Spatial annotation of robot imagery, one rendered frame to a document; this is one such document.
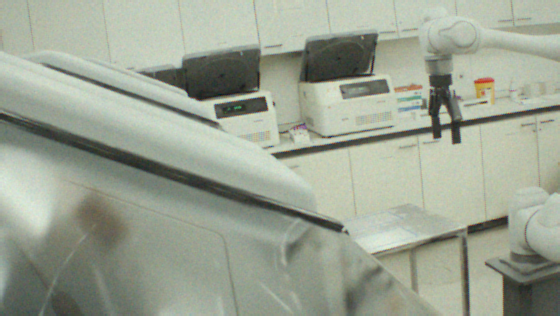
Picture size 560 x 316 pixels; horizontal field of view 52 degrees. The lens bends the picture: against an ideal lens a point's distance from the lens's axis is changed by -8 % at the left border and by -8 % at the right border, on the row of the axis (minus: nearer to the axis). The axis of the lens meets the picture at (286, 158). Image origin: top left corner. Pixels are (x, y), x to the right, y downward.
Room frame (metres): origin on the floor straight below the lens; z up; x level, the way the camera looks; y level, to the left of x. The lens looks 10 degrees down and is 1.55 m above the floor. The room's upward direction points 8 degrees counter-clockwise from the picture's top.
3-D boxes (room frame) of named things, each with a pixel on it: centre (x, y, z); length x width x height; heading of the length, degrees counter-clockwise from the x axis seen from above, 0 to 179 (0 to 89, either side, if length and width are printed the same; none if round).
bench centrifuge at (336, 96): (4.43, -0.48, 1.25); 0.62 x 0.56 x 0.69; 11
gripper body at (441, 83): (1.89, -0.51, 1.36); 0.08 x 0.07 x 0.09; 11
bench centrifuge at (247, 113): (4.27, 0.35, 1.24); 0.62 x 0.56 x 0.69; 12
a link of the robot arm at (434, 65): (1.89, -0.51, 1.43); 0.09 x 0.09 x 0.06
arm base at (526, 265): (1.96, -0.81, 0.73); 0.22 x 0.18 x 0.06; 11
